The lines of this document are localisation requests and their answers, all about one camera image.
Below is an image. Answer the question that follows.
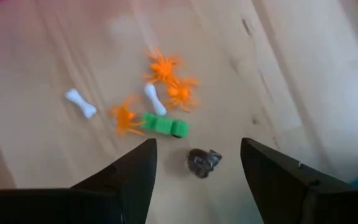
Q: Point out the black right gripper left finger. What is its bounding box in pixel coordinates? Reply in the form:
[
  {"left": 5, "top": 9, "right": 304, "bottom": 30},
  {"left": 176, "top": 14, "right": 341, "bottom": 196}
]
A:
[{"left": 70, "top": 138, "right": 158, "bottom": 224}]

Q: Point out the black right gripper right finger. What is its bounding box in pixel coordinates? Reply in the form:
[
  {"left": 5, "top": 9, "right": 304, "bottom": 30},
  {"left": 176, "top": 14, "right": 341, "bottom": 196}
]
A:
[{"left": 240, "top": 138, "right": 354, "bottom": 224}]

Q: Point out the dark grey plastic toy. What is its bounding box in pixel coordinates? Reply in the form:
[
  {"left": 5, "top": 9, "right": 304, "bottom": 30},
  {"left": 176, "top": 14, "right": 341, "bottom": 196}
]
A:
[{"left": 186, "top": 148, "right": 223, "bottom": 179}]

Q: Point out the white plastic bone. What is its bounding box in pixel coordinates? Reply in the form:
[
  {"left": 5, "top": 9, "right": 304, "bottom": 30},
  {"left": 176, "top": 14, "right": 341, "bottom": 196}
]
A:
[
  {"left": 64, "top": 88, "right": 98, "bottom": 119},
  {"left": 143, "top": 83, "right": 168, "bottom": 117}
]

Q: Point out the green plastic toy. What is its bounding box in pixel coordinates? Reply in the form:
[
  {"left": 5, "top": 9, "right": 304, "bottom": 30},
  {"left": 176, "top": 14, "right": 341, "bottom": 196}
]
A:
[{"left": 140, "top": 112, "right": 190, "bottom": 139}]

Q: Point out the orange plastic spider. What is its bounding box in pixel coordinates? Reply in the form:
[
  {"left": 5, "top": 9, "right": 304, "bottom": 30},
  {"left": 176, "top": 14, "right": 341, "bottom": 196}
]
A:
[
  {"left": 143, "top": 47, "right": 185, "bottom": 85},
  {"left": 108, "top": 95, "right": 147, "bottom": 138},
  {"left": 163, "top": 77, "right": 200, "bottom": 113}
]

